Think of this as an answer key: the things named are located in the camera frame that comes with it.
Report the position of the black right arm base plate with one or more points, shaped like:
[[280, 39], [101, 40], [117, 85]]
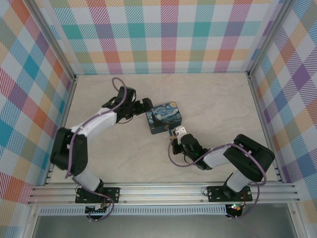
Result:
[[215, 193]]

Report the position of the small brass padlock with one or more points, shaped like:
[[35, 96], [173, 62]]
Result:
[[168, 128]]

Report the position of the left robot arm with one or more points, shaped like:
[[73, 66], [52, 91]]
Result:
[[81, 138]]

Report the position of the aluminium mounting rail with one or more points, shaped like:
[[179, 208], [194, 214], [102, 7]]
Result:
[[161, 192]]

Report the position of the aluminium frame post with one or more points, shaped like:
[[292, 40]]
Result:
[[53, 37], [270, 37]]

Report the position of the aluminium side rail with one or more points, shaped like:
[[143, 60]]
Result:
[[265, 129], [62, 129]]

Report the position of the starry night painted box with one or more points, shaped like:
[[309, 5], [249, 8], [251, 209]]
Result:
[[164, 116]]

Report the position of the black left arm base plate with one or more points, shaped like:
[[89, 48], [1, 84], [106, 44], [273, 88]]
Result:
[[111, 194]]

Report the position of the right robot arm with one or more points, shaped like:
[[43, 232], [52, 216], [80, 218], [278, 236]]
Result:
[[247, 156]]

